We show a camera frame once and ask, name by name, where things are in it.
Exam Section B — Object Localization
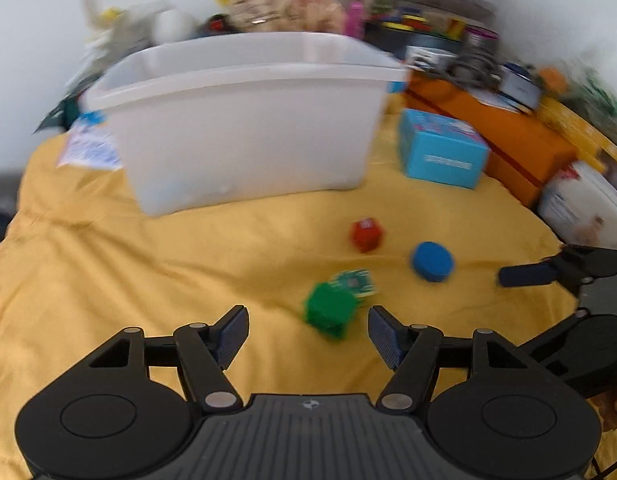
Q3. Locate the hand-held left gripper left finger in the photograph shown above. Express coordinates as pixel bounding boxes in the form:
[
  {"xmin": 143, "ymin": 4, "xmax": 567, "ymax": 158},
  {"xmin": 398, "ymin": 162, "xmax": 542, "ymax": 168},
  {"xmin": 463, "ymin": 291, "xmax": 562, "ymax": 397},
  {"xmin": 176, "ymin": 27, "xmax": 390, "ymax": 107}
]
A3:
[{"xmin": 88, "ymin": 304, "xmax": 250, "ymax": 415}]

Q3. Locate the white plastic bin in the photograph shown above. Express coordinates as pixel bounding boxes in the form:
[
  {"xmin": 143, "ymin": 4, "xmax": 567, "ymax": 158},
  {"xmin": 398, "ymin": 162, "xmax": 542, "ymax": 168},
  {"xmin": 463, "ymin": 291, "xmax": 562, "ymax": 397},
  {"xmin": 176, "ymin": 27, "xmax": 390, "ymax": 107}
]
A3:
[{"xmin": 81, "ymin": 31, "xmax": 411, "ymax": 218}]

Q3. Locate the green leafy item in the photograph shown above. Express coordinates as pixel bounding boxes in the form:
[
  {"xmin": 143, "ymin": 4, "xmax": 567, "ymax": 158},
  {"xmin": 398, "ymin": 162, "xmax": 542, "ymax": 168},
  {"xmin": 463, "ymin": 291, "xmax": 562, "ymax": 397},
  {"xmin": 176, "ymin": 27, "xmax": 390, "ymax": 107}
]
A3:
[{"xmin": 578, "ymin": 60, "xmax": 617, "ymax": 127}]

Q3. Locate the snack bag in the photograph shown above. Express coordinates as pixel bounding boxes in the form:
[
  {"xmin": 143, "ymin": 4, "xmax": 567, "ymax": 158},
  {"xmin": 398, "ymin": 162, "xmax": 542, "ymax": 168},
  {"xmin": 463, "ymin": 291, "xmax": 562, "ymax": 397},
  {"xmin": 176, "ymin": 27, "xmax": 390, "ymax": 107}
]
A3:
[{"xmin": 211, "ymin": 0, "xmax": 346, "ymax": 36}]

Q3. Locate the white rabbit toy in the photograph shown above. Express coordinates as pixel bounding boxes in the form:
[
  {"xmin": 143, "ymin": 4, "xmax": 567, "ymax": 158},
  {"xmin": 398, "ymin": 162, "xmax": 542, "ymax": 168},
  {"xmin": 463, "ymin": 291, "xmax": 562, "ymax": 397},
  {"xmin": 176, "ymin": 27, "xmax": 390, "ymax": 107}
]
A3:
[{"xmin": 78, "ymin": 0, "xmax": 174, "ymax": 77}]

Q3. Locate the light blue card box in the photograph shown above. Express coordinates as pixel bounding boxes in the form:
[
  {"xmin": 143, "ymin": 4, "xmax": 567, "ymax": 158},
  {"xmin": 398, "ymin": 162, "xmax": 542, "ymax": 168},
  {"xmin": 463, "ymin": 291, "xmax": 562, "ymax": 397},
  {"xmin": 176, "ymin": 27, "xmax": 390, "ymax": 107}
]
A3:
[{"xmin": 398, "ymin": 108, "xmax": 490, "ymax": 190}]

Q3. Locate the yellow flat box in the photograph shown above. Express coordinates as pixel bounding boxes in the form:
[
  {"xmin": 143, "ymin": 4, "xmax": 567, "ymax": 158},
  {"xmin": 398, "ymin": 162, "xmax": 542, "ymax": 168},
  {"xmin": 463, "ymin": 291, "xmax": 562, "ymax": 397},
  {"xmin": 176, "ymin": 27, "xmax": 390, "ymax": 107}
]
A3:
[{"xmin": 538, "ymin": 97, "xmax": 617, "ymax": 162}]

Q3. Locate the yellow blanket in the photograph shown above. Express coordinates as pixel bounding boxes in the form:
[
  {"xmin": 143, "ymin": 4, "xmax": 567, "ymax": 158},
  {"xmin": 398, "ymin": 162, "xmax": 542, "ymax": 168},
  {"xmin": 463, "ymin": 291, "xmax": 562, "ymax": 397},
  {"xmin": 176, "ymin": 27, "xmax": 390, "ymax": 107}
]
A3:
[{"xmin": 0, "ymin": 105, "xmax": 609, "ymax": 480}]

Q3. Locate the grey charger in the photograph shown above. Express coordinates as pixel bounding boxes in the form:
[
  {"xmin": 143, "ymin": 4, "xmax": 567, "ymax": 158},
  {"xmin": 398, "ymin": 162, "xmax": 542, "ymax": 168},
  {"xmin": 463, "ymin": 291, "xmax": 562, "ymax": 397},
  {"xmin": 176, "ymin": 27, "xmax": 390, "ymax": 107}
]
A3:
[{"xmin": 498, "ymin": 62, "xmax": 544, "ymax": 111}]

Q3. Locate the green building block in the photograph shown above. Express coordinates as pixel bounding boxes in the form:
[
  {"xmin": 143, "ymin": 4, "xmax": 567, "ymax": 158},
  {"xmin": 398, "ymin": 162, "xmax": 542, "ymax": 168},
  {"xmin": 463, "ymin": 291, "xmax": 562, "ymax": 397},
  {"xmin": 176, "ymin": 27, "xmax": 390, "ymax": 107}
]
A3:
[{"xmin": 302, "ymin": 282, "xmax": 358, "ymax": 341}]

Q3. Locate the grey cable bundle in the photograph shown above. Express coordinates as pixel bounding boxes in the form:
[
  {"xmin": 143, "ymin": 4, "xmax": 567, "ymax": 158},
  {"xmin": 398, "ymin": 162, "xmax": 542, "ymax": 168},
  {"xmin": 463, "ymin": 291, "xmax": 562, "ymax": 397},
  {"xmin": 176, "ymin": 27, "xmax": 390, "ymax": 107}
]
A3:
[{"xmin": 448, "ymin": 50, "xmax": 505, "ymax": 87}]

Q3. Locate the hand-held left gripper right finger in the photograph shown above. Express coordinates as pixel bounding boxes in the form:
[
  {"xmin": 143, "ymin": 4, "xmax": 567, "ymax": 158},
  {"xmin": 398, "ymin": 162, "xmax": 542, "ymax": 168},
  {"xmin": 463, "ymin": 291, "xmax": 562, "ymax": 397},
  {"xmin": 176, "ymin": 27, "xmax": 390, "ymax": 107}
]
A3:
[{"xmin": 367, "ymin": 305, "xmax": 531, "ymax": 415}]

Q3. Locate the white blue wipes packet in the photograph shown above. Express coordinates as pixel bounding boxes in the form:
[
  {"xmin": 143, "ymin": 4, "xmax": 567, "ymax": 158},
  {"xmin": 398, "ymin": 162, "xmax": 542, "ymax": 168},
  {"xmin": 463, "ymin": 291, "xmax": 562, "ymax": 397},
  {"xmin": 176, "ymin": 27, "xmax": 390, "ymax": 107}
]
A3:
[{"xmin": 57, "ymin": 110, "xmax": 124, "ymax": 171}]

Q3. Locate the dark green box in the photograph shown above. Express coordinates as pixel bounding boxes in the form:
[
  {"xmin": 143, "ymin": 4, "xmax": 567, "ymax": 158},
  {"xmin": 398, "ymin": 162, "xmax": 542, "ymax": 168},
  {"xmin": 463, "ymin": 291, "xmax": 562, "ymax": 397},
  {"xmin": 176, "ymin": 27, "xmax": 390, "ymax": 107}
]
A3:
[{"xmin": 33, "ymin": 95, "xmax": 84, "ymax": 136}]

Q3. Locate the pink plastic item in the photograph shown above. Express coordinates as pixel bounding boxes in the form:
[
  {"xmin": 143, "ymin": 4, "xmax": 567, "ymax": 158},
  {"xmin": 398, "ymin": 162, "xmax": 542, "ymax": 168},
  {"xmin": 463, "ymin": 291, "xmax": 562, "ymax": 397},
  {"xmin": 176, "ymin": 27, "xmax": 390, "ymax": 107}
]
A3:
[{"xmin": 344, "ymin": 0, "xmax": 365, "ymax": 39}]

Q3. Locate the white egg-shaped toy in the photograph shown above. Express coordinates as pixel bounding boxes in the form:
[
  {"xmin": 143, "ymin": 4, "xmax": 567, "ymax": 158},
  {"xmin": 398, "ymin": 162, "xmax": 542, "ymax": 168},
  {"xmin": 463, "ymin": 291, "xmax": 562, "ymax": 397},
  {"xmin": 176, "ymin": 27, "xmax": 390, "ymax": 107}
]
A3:
[{"xmin": 153, "ymin": 8, "xmax": 199, "ymax": 46}]

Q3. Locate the white wet wipes pack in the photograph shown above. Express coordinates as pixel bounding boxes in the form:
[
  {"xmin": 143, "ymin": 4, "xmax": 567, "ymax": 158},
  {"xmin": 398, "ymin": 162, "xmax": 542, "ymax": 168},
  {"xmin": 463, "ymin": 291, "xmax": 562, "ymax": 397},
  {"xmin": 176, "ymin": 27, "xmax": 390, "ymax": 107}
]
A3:
[{"xmin": 537, "ymin": 160, "xmax": 617, "ymax": 252}]

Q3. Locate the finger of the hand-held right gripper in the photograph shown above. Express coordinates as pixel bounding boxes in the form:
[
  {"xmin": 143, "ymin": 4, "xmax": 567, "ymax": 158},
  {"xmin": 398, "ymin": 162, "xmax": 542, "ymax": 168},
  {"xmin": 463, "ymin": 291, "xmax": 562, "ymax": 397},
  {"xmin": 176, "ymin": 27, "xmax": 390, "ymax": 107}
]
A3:
[
  {"xmin": 515, "ymin": 309, "xmax": 590, "ymax": 367},
  {"xmin": 497, "ymin": 245, "xmax": 598, "ymax": 295}
]

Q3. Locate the black red toy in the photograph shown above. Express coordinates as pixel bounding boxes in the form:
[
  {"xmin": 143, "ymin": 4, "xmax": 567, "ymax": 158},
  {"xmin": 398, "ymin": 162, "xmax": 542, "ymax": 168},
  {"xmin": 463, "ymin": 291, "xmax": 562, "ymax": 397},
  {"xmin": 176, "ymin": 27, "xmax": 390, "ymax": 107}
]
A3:
[{"xmin": 206, "ymin": 12, "xmax": 235, "ymax": 36}]

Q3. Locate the blue round disc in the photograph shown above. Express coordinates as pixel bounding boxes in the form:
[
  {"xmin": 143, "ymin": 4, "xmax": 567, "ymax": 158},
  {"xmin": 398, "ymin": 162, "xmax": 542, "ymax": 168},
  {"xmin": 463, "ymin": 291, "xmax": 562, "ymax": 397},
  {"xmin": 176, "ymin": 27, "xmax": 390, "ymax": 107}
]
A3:
[{"xmin": 411, "ymin": 241, "xmax": 455, "ymax": 282}]

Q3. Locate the long orange box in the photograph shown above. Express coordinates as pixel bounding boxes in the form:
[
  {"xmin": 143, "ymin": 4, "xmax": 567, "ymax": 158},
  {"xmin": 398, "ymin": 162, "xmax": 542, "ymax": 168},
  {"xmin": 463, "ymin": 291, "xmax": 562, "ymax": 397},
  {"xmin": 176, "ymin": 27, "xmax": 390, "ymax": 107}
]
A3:
[{"xmin": 405, "ymin": 72, "xmax": 579, "ymax": 208}]

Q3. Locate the red building block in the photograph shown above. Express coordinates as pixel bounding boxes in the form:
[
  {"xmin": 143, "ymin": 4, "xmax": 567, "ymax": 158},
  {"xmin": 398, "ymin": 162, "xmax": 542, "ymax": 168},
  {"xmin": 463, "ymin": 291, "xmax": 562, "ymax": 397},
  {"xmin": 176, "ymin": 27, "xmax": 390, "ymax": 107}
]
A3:
[{"xmin": 351, "ymin": 217, "xmax": 384, "ymax": 253}]

